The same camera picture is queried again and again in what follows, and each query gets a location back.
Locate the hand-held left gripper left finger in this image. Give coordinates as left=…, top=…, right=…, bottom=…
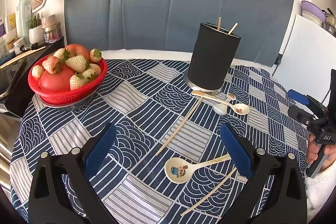
left=28, top=123, right=117, bottom=224

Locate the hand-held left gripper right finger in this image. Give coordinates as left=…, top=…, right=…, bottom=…
left=220, top=123, right=307, bottom=224

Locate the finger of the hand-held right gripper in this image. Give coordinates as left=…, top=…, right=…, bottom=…
left=287, top=90, right=326, bottom=119
left=287, top=106, right=315, bottom=133

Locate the small cartoon print ceramic spoon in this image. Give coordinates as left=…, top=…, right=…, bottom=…
left=191, top=91, right=250, bottom=116

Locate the plain white ceramic spoon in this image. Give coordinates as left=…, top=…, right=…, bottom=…
left=213, top=94, right=236, bottom=116

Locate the large cartoon print ceramic spoon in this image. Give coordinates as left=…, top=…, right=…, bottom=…
left=164, top=154, right=231, bottom=184

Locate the black cylindrical utensil holder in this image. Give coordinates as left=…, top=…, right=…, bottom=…
left=184, top=22, right=241, bottom=96

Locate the person's right forearm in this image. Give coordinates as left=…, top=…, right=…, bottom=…
left=305, top=158, right=336, bottom=217

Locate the person's right hand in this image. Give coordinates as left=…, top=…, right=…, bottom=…
left=306, top=133, right=336, bottom=170

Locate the white foam board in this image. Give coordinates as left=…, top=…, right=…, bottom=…
left=272, top=14, right=336, bottom=135

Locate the glass bowl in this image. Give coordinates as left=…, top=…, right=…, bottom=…
left=39, top=90, right=96, bottom=109

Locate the blue patterned tablecloth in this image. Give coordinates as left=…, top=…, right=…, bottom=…
left=9, top=58, right=311, bottom=224

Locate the red plastic basket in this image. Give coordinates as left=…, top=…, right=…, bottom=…
left=28, top=57, right=108, bottom=105

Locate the glass lidded pot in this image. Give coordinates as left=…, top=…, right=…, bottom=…
left=322, top=14, right=336, bottom=37

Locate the large red apple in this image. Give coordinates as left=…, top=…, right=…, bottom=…
left=39, top=66, right=75, bottom=92

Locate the pile of white strawberries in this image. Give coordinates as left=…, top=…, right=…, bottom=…
left=31, top=48, right=103, bottom=91

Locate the purple colander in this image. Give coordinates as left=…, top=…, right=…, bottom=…
left=301, top=0, right=327, bottom=20

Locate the black side shelf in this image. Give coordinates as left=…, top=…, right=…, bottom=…
left=0, top=36, right=65, bottom=118

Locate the orange-red streaked apple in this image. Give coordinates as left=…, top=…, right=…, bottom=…
left=65, top=43, right=90, bottom=62

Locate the pair of long wooden sticks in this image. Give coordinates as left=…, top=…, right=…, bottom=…
left=0, top=46, right=46, bottom=69

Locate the clear glass jar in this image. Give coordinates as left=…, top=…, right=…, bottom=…
left=43, top=22, right=62, bottom=43

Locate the small white jar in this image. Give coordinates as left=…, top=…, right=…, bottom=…
left=13, top=37, right=26, bottom=55

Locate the potted succulent in white pot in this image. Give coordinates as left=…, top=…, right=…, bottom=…
left=28, top=14, right=44, bottom=44

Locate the pink lidded jar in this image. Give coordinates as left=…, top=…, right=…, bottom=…
left=41, top=14, right=57, bottom=29

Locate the grey spray bottle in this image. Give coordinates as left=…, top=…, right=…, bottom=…
left=20, top=0, right=32, bottom=42

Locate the yellow box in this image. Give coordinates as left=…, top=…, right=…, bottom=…
left=7, top=13, right=16, bottom=30

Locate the grey backdrop cloth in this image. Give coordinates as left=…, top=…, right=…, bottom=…
left=64, top=0, right=296, bottom=67

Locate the white electric toothbrush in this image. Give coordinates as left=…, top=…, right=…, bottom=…
left=4, top=0, right=11, bottom=33

